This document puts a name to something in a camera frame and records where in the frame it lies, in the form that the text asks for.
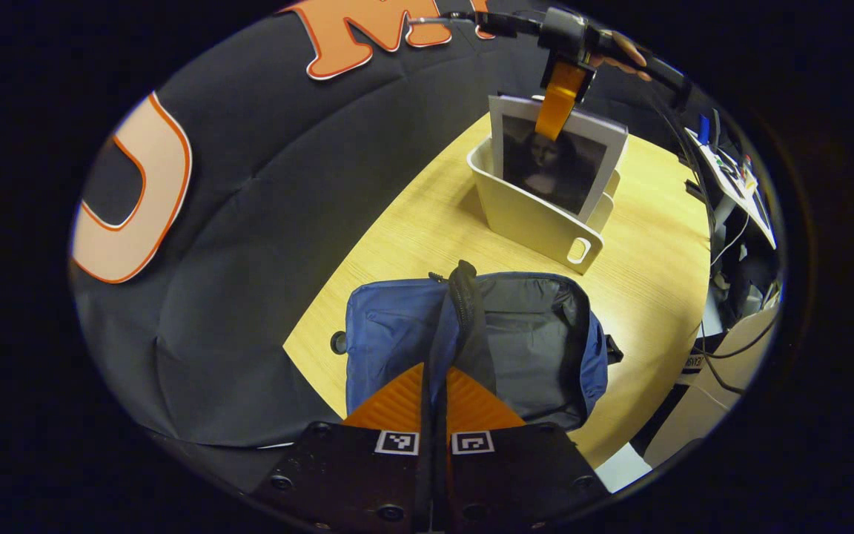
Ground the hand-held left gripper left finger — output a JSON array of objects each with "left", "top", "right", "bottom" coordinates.
[{"left": 253, "top": 362, "right": 429, "bottom": 534}]

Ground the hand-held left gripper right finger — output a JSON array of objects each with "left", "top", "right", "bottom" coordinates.
[{"left": 438, "top": 367, "right": 613, "bottom": 534}]

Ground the white bookshelf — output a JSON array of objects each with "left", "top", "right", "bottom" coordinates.
[{"left": 466, "top": 111, "right": 629, "bottom": 277}]

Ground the white cabinet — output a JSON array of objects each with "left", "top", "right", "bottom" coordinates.
[{"left": 642, "top": 308, "right": 778, "bottom": 469}]

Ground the blue schoolbag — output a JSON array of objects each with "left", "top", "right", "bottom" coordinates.
[{"left": 344, "top": 260, "right": 624, "bottom": 432}]

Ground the portrait cover book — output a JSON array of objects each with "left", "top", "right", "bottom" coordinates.
[{"left": 489, "top": 94, "right": 629, "bottom": 223}]

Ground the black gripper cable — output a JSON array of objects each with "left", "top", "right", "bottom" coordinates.
[{"left": 646, "top": 74, "right": 717, "bottom": 245}]

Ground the white side table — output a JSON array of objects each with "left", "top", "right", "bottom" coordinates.
[{"left": 683, "top": 126, "right": 778, "bottom": 249}]

